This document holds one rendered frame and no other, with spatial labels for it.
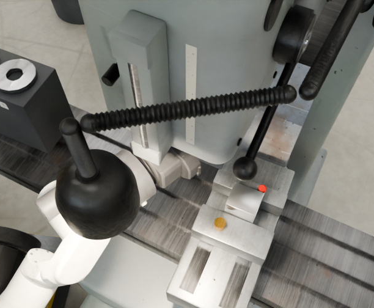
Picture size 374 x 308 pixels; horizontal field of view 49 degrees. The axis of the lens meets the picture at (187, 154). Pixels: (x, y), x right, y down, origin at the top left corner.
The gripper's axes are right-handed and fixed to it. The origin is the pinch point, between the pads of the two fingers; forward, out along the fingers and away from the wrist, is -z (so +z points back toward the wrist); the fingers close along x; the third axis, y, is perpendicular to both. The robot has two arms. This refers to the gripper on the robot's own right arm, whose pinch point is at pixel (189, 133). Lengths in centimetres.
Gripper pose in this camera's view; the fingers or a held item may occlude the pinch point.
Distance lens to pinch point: 69.8
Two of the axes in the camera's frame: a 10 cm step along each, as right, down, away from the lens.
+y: -0.1, 5.3, 8.5
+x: -6.7, -6.4, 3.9
